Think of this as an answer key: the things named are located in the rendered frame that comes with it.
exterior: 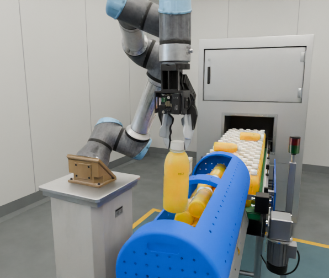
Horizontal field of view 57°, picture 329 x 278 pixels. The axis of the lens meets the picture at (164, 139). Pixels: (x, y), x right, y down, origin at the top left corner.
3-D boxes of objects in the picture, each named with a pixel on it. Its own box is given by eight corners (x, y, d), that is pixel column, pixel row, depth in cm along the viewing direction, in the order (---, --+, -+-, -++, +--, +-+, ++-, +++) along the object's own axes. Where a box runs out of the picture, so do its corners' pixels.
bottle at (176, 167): (159, 204, 85) (161, 144, 81) (182, 202, 87) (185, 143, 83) (166, 215, 79) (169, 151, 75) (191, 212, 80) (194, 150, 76)
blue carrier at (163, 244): (119, 324, 82) (109, 225, 77) (196, 202, 163) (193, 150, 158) (225, 347, 73) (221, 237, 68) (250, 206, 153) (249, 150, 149)
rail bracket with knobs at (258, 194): (250, 214, 158) (251, 195, 156) (251, 208, 165) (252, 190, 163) (270, 217, 155) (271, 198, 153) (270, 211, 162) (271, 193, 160)
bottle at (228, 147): (213, 143, 211) (238, 145, 205) (215, 140, 217) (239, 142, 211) (213, 152, 213) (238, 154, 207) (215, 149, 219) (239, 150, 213)
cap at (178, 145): (168, 146, 80) (168, 140, 80) (182, 146, 81) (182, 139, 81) (173, 150, 76) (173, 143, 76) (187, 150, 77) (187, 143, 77)
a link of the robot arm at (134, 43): (128, 33, 124) (116, -28, 75) (153, 43, 125) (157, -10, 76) (117, 59, 124) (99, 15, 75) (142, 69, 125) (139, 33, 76)
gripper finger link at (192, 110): (180, 132, 76) (174, 97, 75) (182, 131, 78) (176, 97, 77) (198, 129, 74) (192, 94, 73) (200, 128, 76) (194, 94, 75)
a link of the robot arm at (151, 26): (154, 7, 85) (153, -4, 74) (191, 23, 85) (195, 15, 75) (144, 34, 86) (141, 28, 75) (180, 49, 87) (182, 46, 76)
